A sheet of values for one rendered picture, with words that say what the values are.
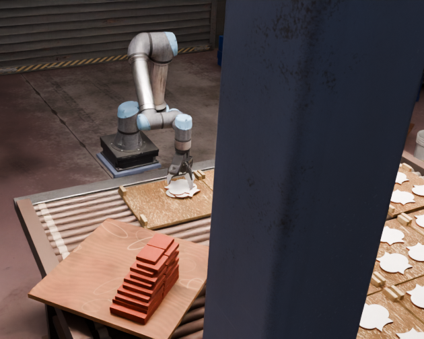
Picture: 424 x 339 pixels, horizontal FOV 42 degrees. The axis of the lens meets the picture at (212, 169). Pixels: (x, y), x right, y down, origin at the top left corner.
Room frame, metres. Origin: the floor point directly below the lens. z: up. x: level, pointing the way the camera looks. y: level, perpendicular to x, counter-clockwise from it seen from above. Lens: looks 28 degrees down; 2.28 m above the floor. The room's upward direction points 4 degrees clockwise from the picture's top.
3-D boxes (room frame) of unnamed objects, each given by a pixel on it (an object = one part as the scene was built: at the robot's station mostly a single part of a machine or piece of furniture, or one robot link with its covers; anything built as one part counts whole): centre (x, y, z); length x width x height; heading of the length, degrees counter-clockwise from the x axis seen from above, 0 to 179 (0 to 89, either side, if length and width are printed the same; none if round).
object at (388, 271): (1.89, -0.77, 0.94); 0.41 x 0.35 x 0.04; 119
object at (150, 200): (2.18, 0.17, 0.93); 0.41 x 0.35 x 0.02; 120
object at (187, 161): (2.28, 0.14, 1.10); 0.09 x 0.08 x 0.12; 163
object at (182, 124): (2.28, 0.14, 1.26); 0.09 x 0.08 x 0.11; 23
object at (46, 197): (2.62, -0.02, 0.89); 2.08 x 0.09 x 0.06; 120
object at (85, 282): (1.52, 0.25, 1.03); 0.50 x 0.50 x 0.02; 70
